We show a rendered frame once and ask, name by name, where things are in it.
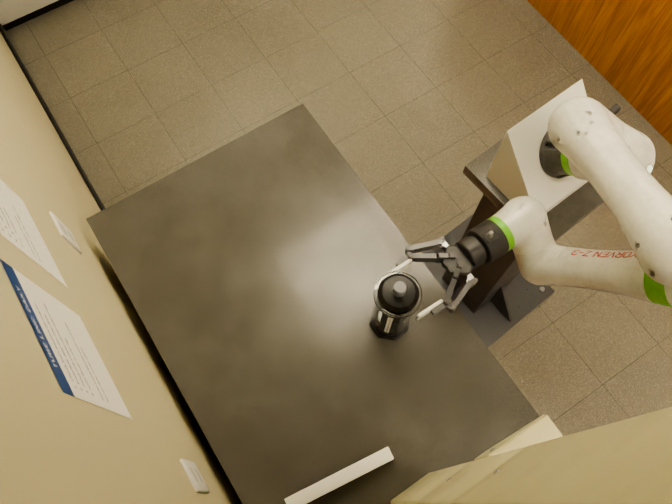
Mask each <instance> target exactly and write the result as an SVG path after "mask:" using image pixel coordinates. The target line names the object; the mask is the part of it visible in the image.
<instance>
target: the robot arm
mask: <svg viewBox="0 0 672 504"><path fill-rule="evenodd" d="M620 110H621V108H620V106H619V105H618V104H614V105H613V106H612V107H610V108H609V109H607V108H606V107H604V106H603V105H602V104H601V103H600V102H598V101H597V100H595V99H592V98H589V97H573V98H570V99H568V100H565V101H564V102H562V103H561V104H559V105H558V106H557V107H556V108H555V110H554V111H553V112H552V114H551V116H550V118H549V122H548V131H547V132H546V134H545V135H544V137H543V139H542V142H541V145H540V150H539V159H540V164H541V167H542V169H543V171H544V172H545V173H546V174H547V175H549V176H550V177H553V178H558V179H562V178H566V177H568V176H574V177H576V178H578V179H581V180H586V181H588V182H589V183H590V184H591V185H592V186H593V188H594V189H595V190H596V192H597V193H598V194H599V196H600V197H601V198H602V200H603V201H604V203H605V204H606V206H607V207H608V208H609V210H610V211H611V213H612V215H613V216H614V218H615V219H616V221H617V223H618V224H619V226H620V228H621V229H622V231H623V233H624V235H625V236H626V238H627V240H628V242H629V244H630V246H631V248H632V250H595V249H583V248H574V247H565V246H559V245H557V244H556V243H555V240H554V238H553V235H552V232H551V228H550V225H549V221H548V216H547V212H546V209H545V207H544V206H543V205H542V203H541V202H540V201H538V200H537V199H535V198H533V197H529V196H519V197H515V198H513V199H511V200H510V201H508V202H507V203H506V204H505V205H504V206H503V208H501V209H500V210H499V211H498V212H497V213H496V214H494V215H493V216H491V217H490V218H488V219H487V220H485V221H483V222H482V223H480V224H479V225H477V226H476V227H474V228H472V229H471V230H469V231H468V232H467V236H466V237H465V238H463V239H462V240H460V241H459V242H457V243H455V244H454V245H448V244H447V242H446V241H445V237H444V236H441V237H440V238H438V239H437V240H434V241H429V242H424V243H420V244H415V245H410V246H407V247H406V249H405V254H406V256H405V257H404V258H402V259H401V260H399V261H398V262H397V263H396V268H394V269H392V270H391V271H402V270H404V269H405V268H407V267H409V266H410V265H411V263H412V262H436V263H441V265H442V266H443V268H445V269H446V271H447V273H448V274H449V275H451V276H452V278H451V281H450V284H449V287H448V290H447V292H446V295H445V298H444V301H443V300H442V299H440V300H439V301H437V302H436V303H434V304H432V305H431V306H429V307H428V308H426V309H425V310H423V311H422V312H420V313H419V314H417V316H416V320H417V321H418V320H419V319H421V318H422V317H424V316H425V315H427V314H428V313H430V312H431V314H432V315H435V314H437V313H438V312H440V311H441V310H443V309H447V310H449V312H450V313H453V312H454V311H455V309H456V308H457V306H458V305H459V303H460V302H461V300H462V299H463V298H464V296H465V295H466V293H467V292H468V290H469V289H470V288H472V287H473V286H475V285H476V283H477V282H478V279H477V278H476V277H475V278H474V277H473V275H472V274H471V271H472V270H474V269H475V268H477V267H479V266H480V265H482V264H483V263H487V264H490V263H491V262H493V261H494V260H496V259H497V258H499V257H500V256H502V255H504V254H505V253H507V252H508V251H510V250H511V249H512V250H513V252H514V255H515V258H516V262H517V265H518V269H519V272H520V273H521V275H522V277H523V278H524V279H525V280H526V281H528V282H530V283H532V284H535V285H557V286H568V287H576V288H584V289H591V290H597V291H603V292H608V293H613V294H618V295H622V296H627V297H631V298H635V299H639V300H642V301H646V302H650V303H654V304H658V305H663V306H667V307H672V196H671V195H670V194H669V193H668V192H667V191H666V190H665V189H664V188H663V187H662V186H661V185H660V184H659V183H658V182H657V180H656V179H655V178H654V177H653V176H652V175H651V174H650V173H651V171H652V169H653V166H654V163H655V148H654V145H653V143H652V141H651V140H650V139H649V138H648V137H647V136H646V135H645V134H643V133H641V132H640V131H638V130H636V129H634V128H632V127H630V126H629V125H627V124H625V123H624V122H622V121H621V120H620V119H619V118H617V117H616V116H615V114H616V113H618V112H619V111H620ZM438 247H439V248H445V251H444V253H437V254H430V253H417V252H422V251H426V250H431V249H435V248H438ZM391 271H389V272H391ZM459 276H462V277H467V280H466V283H467V284H466V285H465V286H464V288H463V289H462V291H461V292H460V294H459V295H458V296H457V298H456V299H455V301H454V302H453V304H451V303H449V301H450V299H451V296H452V293H453V290H454V287H455V285H456V282H457V279H458V277H459Z"/></svg>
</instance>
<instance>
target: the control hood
mask: <svg viewBox="0 0 672 504"><path fill-rule="evenodd" d="M559 437H563V435H562V434H561V432H560V431H559V430H558V428H557V427H556V426H555V425H554V423H553V422H552V421H551V419H550V418H549V417H548V415H545V414H543V415H542V416H540V417H538V418H537V419H535V420H534V421H532V422H531V423H529V424H527V425H526V426H524V427H523V428H521V429H520V430H518V431H516V432H515V433H513V434H512V435H510V436H509V437H507V438H505V439H504V440H502V441H501V442H499V443H498V444H496V445H494V446H493V447H491V448H490V449H488V450H487V451H485V452H483V453H482V454H481V455H479V456H478V457H477V458H475V459H474V460H478V459H482V458H486V457H489V456H493V455H497V454H500V453H504V452H508V451H511V450H515V449H519V448H522V447H526V446H530V445H533V444H537V443H541V442H544V441H548V440H552V439H555V438H559Z"/></svg>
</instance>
